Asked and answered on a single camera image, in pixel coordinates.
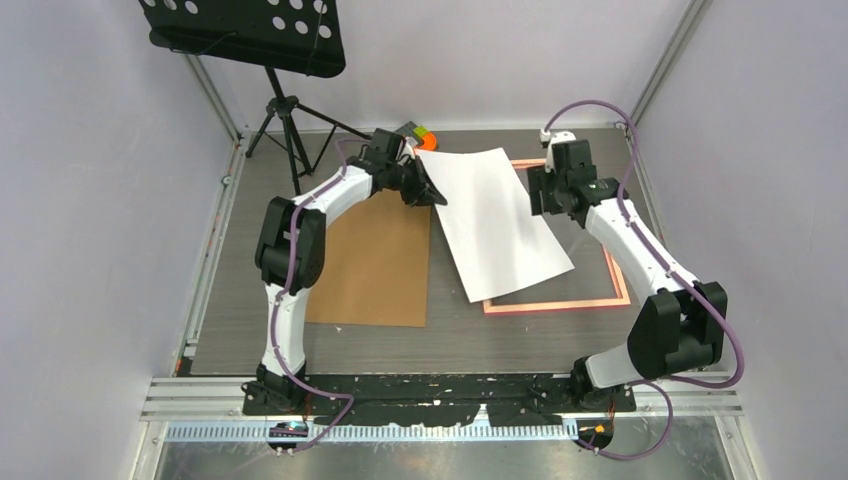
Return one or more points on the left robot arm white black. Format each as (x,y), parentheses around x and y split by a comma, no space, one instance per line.
(291,253)

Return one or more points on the orange tape dispenser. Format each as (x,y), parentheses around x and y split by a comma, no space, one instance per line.
(423,139)

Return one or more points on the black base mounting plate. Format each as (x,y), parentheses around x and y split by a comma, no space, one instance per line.
(431,400)

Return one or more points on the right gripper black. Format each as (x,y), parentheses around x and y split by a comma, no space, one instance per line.
(539,179)

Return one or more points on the landscape sunset photo print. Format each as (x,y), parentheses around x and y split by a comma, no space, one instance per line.
(497,245)

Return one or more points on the transparent acrylic sheet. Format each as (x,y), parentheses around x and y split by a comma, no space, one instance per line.
(590,279)

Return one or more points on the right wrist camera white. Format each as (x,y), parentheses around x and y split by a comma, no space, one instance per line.
(550,137)

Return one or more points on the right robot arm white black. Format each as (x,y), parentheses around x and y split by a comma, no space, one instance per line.
(677,328)

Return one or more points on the pink wooden picture frame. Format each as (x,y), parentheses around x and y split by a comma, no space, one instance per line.
(623,299)

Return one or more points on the grey lego plate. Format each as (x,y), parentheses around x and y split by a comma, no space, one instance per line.
(412,129)

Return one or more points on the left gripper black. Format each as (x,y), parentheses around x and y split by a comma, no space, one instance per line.
(424,192)

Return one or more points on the aluminium rail front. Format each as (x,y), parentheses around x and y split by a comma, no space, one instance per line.
(207,410)

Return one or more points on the black music stand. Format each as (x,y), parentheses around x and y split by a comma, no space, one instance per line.
(302,37)

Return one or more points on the brown cardboard backing board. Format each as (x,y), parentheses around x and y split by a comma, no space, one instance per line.
(377,266)

